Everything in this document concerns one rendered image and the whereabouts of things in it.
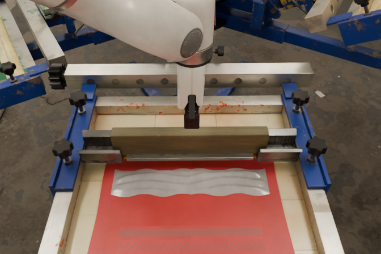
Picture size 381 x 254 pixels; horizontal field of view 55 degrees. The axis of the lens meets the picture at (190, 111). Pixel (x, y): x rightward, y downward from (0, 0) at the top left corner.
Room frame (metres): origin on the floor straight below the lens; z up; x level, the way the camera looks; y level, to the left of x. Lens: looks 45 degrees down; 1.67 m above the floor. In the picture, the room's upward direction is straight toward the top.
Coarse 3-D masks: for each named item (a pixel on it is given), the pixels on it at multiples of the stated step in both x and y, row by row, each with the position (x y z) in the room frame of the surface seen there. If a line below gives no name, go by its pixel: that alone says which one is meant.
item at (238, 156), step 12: (132, 156) 0.53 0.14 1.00; (144, 156) 0.53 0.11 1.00; (156, 156) 0.53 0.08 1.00; (168, 156) 0.53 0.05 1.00; (180, 156) 0.53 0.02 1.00; (192, 156) 0.53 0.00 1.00; (204, 156) 0.53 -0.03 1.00; (216, 156) 0.53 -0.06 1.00; (228, 156) 0.53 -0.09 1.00; (240, 156) 0.53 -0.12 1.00; (252, 156) 0.53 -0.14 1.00
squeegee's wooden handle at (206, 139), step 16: (112, 128) 0.56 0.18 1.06; (128, 128) 0.56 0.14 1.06; (144, 128) 0.56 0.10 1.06; (160, 128) 0.56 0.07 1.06; (176, 128) 0.56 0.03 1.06; (208, 128) 0.56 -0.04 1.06; (224, 128) 0.56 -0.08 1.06; (240, 128) 0.56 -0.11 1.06; (256, 128) 0.56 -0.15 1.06; (112, 144) 0.53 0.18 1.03; (128, 144) 0.53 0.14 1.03; (144, 144) 0.53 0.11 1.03; (160, 144) 0.53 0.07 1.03; (176, 144) 0.53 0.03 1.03; (192, 144) 0.54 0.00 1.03; (208, 144) 0.54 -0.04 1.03; (224, 144) 0.54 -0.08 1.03; (240, 144) 0.54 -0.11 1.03; (256, 144) 0.54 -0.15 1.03
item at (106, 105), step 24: (120, 96) 0.74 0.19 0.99; (144, 96) 0.74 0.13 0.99; (168, 96) 0.74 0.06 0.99; (216, 96) 0.74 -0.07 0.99; (240, 96) 0.74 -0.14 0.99; (264, 96) 0.74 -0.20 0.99; (72, 192) 0.43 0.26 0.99; (312, 192) 0.43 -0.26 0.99; (72, 216) 0.39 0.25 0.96; (312, 216) 0.38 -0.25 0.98; (48, 240) 0.32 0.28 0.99; (336, 240) 0.32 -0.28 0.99
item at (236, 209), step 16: (192, 160) 0.55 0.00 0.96; (208, 160) 0.55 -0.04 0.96; (224, 160) 0.55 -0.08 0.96; (240, 160) 0.55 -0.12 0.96; (256, 160) 0.55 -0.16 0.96; (272, 176) 0.50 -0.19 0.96; (272, 192) 0.46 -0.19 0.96; (192, 208) 0.41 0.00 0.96; (208, 208) 0.41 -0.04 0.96; (224, 208) 0.41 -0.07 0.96; (240, 208) 0.41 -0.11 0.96; (256, 208) 0.41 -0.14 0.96; (272, 208) 0.41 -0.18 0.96; (192, 224) 0.38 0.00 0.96; (208, 224) 0.38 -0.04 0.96; (224, 224) 0.38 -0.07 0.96; (240, 224) 0.38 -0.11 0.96; (256, 224) 0.38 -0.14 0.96; (272, 224) 0.38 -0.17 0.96; (272, 240) 0.34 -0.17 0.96; (288, 240) 0.34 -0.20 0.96
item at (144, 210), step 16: (176, 160) 0.55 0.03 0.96; (112, 176) 0.50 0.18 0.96; (112, 208) 0.41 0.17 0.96; (128, 208) 0.41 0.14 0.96; (144, 208) 0.41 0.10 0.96; (160, 208) 0.41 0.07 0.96; (176, 208) 0.41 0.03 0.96; (96, 224) 0.38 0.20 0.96; (112, 224) 0.38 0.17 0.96; (128, 224) 0.38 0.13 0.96; (144, 224) 0.38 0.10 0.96; (160, 224) 0.38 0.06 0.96; (176, 224) 0.38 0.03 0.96; (96, 240) 0.34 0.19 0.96; (112, 240) 0.34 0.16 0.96
